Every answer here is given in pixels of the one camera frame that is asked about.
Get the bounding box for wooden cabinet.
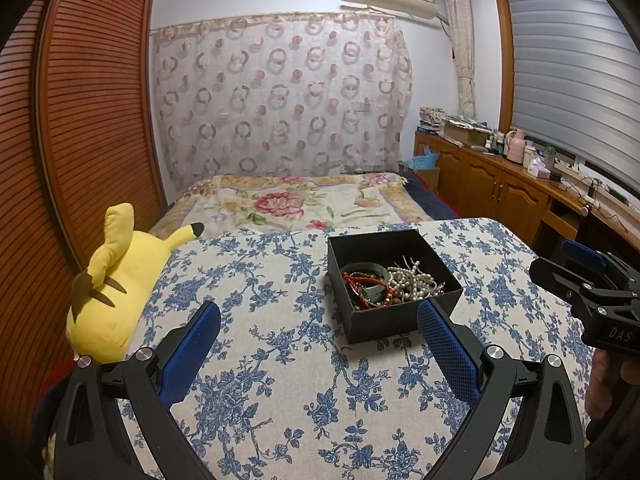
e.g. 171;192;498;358
414;130;640;272

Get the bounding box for dark blue bedsheet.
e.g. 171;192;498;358
400;170;462;222

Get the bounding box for wooden slatted wardrobe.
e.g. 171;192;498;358
0;0;169;411

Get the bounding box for person's right hand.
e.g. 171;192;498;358
584;347;640;422

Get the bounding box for pearl necklace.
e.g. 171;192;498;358
387;256;449;304

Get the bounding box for pink thermos jug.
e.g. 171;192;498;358
506;129;527;163

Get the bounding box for stack of folded cloths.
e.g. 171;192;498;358
419;106;447;136

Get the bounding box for sheer circle-pattern curtain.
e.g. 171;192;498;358
150;10;414;192

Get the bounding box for grey window blinds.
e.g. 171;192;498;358
502;0;640;182

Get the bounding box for yellow plush toy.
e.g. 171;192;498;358
66;203;206;365

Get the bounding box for black cardboard box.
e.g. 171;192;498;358
326;228;464;345

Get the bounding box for red beaded bracelet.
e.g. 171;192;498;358
341;270;392;309

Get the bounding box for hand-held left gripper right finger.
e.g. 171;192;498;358
416;299;587;480

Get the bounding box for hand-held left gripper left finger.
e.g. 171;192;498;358
32;300;223;480

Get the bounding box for blue floral cloth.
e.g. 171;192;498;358
42;217;592;480

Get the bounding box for pale green jade bangle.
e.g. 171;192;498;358
345;261;392;281

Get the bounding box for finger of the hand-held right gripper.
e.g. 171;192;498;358
529;257;603;307
560;239;612;273

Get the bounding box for flowered bed blanket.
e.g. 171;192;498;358
150;172;437;237

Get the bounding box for pink tissue box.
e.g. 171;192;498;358
527;156;554;180

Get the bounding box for tied beige window curtain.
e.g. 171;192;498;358
442;0;479;119

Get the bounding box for flat cardboard box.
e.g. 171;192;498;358
442;120;494;147

